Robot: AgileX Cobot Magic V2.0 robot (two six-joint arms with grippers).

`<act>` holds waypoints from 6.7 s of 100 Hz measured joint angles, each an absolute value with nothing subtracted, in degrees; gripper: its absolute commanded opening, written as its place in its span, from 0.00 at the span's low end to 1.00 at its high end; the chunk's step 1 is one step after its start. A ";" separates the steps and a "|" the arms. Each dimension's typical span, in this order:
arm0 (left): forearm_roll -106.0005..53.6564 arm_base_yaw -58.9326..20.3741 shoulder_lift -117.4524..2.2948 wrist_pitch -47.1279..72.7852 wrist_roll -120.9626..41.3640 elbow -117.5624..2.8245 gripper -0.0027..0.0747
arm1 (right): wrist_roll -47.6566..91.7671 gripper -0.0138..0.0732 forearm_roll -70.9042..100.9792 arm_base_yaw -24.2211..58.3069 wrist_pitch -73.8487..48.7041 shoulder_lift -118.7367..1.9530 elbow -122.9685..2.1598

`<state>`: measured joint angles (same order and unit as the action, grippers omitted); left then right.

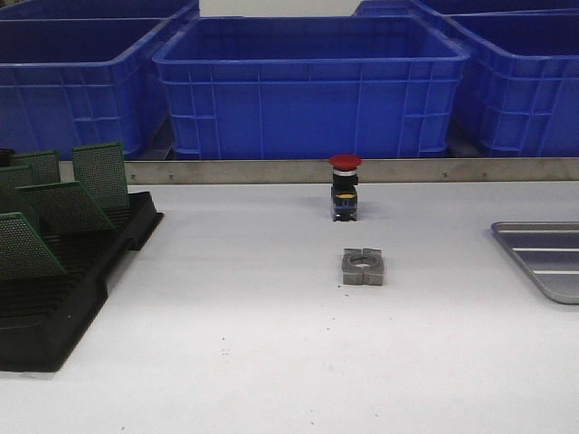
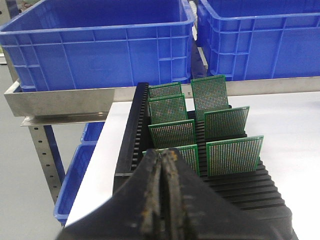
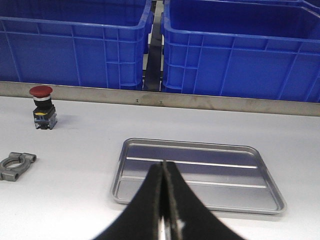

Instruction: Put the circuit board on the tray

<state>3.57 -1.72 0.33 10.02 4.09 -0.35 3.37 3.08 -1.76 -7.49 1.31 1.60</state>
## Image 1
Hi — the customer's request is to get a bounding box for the grey metal split clamp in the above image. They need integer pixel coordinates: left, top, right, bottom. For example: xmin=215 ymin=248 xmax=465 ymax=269
xmin=341 ymin=248 xmax=385 ymax=286

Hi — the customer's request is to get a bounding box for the green board rear right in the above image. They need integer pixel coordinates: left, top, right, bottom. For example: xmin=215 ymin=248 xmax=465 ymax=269
xmin=71 ymin=142 xmax=129 ymax=210

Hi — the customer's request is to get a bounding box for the silver metal tray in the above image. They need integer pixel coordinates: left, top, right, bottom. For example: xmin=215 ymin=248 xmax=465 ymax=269
xmin=491 ymin=222 xmax=578 ymax=305

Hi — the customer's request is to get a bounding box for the centre blue plastic crate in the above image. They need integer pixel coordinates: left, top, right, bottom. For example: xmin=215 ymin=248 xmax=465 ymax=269
xmin=154 ymin=16 xmax=468 ymax=160

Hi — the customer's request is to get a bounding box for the far left blue crate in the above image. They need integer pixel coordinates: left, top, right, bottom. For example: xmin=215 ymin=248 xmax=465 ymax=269
xmin=1 ymin=0 xmax=200 ymax=20

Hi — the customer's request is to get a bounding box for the green front circuit board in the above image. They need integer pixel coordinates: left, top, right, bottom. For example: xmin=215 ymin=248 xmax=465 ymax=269
xmin=1 ymin=212 xmax=66 ymax=280

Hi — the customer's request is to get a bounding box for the far right blue crate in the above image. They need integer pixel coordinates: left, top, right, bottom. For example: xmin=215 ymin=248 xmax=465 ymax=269
xmin=353 ymin=0 xmax=578 ymax=16

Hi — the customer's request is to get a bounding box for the blue plastic crate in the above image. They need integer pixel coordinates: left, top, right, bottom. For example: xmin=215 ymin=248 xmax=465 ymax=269
xmin=154 ymin=16 xmax=468 ymax=160
xmin=1 ymin=18 xmax=174 ymax=159
xmin=445 ymin=13 xmax=579 ymax=158

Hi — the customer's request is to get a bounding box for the red emergency stop button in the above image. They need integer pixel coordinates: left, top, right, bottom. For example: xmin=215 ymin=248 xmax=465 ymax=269
xmin=328 ymin=154 xmax=362 ymax=222

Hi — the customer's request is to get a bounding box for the black slotted board rack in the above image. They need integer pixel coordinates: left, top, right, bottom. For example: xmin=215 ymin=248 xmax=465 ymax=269
xmin=1 ymin=192 xmax=164 ymax=373

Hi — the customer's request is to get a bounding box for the green board far left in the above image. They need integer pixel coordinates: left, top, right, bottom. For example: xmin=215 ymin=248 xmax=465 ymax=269
xmin=1 ymin=165 xmax=40 ymax=230

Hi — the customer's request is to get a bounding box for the right blue plastic crate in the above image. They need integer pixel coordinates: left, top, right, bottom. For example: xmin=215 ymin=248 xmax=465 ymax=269
xmin=445 ymin=13 xmax=579 ymax=158

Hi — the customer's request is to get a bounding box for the green board rear left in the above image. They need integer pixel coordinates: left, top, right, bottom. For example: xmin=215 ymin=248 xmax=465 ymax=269
xmin=10 ymin=150 xmax=61 ymax=184

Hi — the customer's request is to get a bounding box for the left blue plastic crate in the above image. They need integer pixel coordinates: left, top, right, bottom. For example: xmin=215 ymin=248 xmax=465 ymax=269
xmin=1 ymin=18 xmax=174 ymax=159

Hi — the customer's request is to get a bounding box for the green perforated circuit board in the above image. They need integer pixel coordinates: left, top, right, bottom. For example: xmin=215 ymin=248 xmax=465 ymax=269
xmin=16 ymin=181 xmax=115 ymax=234

